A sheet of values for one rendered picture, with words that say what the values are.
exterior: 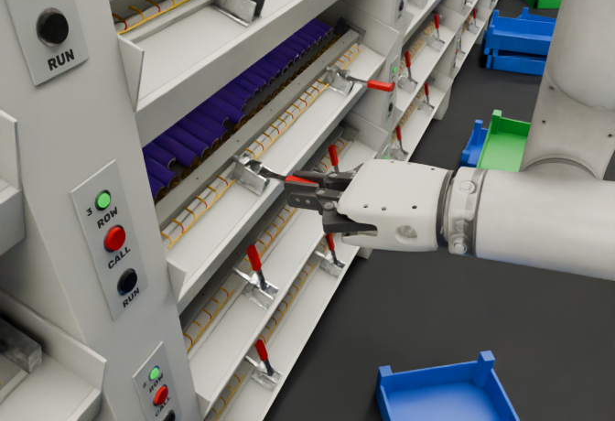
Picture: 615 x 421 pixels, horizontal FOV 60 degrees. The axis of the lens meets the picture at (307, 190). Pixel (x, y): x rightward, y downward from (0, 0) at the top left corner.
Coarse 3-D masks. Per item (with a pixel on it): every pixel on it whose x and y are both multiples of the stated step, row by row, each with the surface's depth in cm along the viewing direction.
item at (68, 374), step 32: (0, 288) 39; (0, 320) 39; (32, 320) 39; (0, 352) 40; (32, 352) 38; (64, 352) 40; (0, 384) 39; (32, 384) 40; (64, 384) 40; (96, 384) 40; (0, 416) 38; (32, 416) 38; (64, 416) 39
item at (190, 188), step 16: (352, 32) 89; (336, 48) 83; (320, 64) 79; (304, 80) 74; (288, 96) 71; (272, 112) 67; (288, 112) 70; (240, 128) 63; (256, 128) 64; (224, 144) 60; (240, 144) 61; (208, 160) 58; (224, 160) 59; (192, 176) 56; (208, 176) 56; (176, 192) 53; (192, 192) 54; (160, 208) 51; (176, 208) 52; (208, 208) 55; (160, 224) 50; (176, 240) 51
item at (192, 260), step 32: (384, 32) 89; (352, 64) 86; (256, 96) 72; (320, 96) 77; (352, 96) 80; (288, 128) 70; (320, 128) 72; (256, 160) 64; (288, 160) 66; (224, 192) 59; (192, 224) 54; (224, 224) 56; (192, 256) 52; (224, 256) 57; (192, 288) 51
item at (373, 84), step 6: (348, 72) 78; (348, 78) 79; (354, 78) 79; (366, 84) 78; (372, 84) 77; (378, 84) 77; (384, 84) 77; (390, 84) 77; (384, 90) 77; (390, 90) 77
